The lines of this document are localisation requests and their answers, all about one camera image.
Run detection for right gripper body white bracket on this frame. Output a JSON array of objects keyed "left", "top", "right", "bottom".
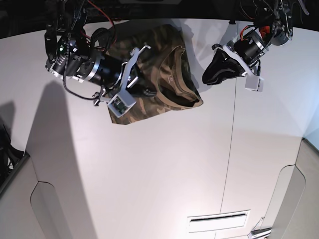
[{"left": 84, "top": 46, "right": 144, "bottom": 105}]

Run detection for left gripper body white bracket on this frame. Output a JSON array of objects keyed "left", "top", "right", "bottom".
[{"left": 212, "top": 29, "right": 268, "bottom": 77}]

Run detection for camouflage T-shirt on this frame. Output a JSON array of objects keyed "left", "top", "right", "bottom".
[{"left": 108, "top": 24, "right": 203, "bottom": 125}]

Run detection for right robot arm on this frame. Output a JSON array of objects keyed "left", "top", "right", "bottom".
[{"left": 44, "top": 0, "right": 128, "bottom": 106}]

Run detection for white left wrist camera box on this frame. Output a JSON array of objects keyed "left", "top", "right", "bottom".
[{"left": 245, "top": 75, "right": 264, "bottom": 92}]

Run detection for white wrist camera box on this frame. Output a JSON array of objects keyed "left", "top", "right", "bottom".
[
  {"left": 107, "top": 90, "right": 136, "bottom": 118},
  {"left": 245, "top": 75, "right": 264, "bottom": 92}
]

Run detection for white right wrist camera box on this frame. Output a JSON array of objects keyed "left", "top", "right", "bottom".
[{"left": 107, "top": 90, "right": 136, "bottom": 118}]

